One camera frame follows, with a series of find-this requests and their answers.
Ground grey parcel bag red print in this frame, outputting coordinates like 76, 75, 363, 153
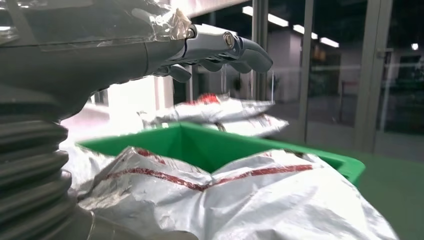
61, 145, 400, 240

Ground white parcel bag black letters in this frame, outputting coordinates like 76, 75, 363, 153
205, 114, 290, 138

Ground green plastic crate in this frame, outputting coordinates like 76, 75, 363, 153
76, 121, 366, 188

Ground glass partition frame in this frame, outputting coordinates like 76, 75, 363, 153
250, 0, 424, 153

